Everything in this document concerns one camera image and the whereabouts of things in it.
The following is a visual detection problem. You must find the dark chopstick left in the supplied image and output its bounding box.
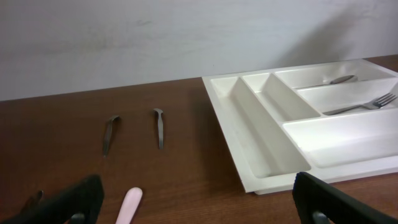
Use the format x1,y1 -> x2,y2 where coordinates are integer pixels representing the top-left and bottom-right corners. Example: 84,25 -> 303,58
20,190 -> 44,214

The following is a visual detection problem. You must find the small bent spoon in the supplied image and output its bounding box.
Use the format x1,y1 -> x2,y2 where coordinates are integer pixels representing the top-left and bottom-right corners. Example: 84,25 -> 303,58
154,108 -> 164,149
102,115 -> 120,157

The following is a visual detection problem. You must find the small bent spoon left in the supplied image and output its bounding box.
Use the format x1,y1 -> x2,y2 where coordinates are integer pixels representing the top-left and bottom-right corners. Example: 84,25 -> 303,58
102,115 -> 120,157

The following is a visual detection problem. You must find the white plastic cutlery tray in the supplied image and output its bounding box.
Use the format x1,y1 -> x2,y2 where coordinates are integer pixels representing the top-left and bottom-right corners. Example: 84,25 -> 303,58
203,60 -> 397,195

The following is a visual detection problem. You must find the silver fork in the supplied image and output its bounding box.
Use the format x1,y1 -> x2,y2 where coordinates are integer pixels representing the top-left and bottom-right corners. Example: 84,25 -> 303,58
323,93 -> 397,116

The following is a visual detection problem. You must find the small bent spoon right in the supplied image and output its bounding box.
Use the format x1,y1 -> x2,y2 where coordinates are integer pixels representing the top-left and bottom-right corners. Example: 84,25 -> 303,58
154,108 -> 164,149

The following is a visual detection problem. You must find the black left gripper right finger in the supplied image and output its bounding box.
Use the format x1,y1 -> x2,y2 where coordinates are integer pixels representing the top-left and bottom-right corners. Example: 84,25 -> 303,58
292,172 -> 397,224

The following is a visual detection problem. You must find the pink handled utensil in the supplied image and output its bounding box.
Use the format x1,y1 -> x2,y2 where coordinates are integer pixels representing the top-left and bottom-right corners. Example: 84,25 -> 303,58
116,187 -> 143,224

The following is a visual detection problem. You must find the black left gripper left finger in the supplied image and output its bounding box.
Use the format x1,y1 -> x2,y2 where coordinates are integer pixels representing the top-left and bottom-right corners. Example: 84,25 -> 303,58
1,174 -> 104,224

